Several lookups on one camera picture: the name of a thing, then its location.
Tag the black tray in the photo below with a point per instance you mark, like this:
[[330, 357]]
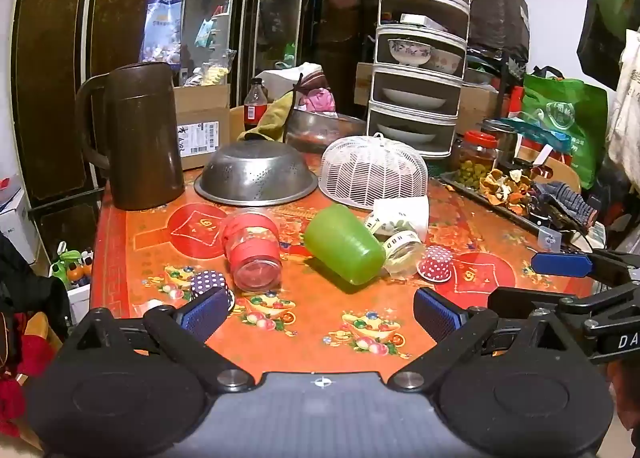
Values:
[[500, 210]]

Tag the white plate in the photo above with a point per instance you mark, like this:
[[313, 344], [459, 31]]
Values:
[[412, 98]]

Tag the yellow-green cloth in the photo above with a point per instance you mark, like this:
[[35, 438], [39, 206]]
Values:
[[272, 120]]

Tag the small white box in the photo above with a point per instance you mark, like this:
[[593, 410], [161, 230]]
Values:
[[422, 22]]

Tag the dark wooden wardrobe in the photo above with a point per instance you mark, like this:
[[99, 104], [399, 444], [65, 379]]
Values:
[[55, 63]]

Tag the black bag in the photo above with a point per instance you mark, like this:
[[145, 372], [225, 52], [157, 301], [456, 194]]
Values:
[[500, 23]]

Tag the floral ceramic bowl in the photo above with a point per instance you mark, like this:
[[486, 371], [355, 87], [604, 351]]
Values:
[[410, 54]]

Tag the green shopping bag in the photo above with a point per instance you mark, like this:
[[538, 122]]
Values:
[[570, 113]]

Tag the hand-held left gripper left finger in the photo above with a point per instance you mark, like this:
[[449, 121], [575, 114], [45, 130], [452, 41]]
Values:
[[206, 312]]

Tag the white printed cup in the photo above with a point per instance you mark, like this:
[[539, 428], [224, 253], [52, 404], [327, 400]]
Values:
[[405, 215]]

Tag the red printed tablecloth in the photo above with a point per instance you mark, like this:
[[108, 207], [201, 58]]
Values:
[[310, 323]]

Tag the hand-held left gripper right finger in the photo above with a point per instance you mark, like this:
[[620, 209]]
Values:
[[439, 314]]

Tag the blue snack packet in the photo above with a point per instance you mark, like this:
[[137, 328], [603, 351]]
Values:
[[162, 28]]

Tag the pink cloth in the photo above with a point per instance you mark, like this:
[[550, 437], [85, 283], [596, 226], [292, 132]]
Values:
[[319, 100]]

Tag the steel colander bowl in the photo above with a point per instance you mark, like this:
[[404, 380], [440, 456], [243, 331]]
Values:
[[255, 170]]

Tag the green plastic cup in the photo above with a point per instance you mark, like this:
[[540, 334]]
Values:
[[345, 248]]

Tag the red banded glass jar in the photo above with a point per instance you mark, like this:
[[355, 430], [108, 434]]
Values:
[[252, 250]]

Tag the metal basin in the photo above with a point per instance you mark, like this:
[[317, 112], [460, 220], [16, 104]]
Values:
[[325, 130]]

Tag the tiered dish rack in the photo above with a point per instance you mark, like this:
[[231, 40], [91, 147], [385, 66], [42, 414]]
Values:
[[462, 38]]

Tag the white carton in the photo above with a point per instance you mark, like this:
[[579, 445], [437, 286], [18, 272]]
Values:
[[15, 223]]

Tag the blue polka dot cupcake liner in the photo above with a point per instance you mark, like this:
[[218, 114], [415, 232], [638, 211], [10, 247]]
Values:
[[207, 282]]

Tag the red cloth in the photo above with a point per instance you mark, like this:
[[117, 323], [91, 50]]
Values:
[[12, 393]]

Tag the red polka dot cupcake liner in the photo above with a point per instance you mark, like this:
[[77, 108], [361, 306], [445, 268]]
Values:
[[436, 264]]

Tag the dark lidded jar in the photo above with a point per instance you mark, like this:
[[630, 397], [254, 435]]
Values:
[[502, 138]]

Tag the red lid pickle jar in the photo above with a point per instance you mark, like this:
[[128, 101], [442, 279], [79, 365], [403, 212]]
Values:
[[477, 160]]

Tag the striped knitted cloth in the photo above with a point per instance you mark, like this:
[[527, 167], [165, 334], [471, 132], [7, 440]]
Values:
[[570, 203]]

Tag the dark cloth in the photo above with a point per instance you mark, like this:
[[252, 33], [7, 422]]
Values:
[[25, 283]]

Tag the plain cardboard box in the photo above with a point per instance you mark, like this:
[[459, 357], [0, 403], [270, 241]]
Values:
[[477, 105]]

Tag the pale ceramic bowl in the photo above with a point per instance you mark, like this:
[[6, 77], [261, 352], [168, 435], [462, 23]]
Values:
[[447, 60]]

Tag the white plastic food cover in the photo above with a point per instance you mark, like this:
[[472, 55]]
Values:
[[372, 170]]

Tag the brown plastic pitcher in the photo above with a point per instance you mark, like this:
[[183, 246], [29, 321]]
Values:
[[145, 138]]

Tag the labelled clear glass jar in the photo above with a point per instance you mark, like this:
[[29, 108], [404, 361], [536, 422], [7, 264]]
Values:
[[406, 253]]

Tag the dried orange peels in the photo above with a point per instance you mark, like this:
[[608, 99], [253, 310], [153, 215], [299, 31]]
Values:
[[505, 190]]

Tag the dark hanging bag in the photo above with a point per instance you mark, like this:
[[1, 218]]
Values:
[[600, 23]]

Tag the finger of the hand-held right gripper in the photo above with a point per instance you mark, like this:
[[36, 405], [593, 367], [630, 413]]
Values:
[[562, 264], [525, 303]]

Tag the green toy bottles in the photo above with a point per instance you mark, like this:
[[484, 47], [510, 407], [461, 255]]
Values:
[[70, 265]]

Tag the labelled cardboard box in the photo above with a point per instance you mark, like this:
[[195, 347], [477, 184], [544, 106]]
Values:
[[200, 110]]

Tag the dark sauce bottle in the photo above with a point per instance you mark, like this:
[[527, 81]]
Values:
[[255, 105]]

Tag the white plastic bag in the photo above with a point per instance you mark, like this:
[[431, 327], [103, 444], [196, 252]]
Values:
[[627, 113]]

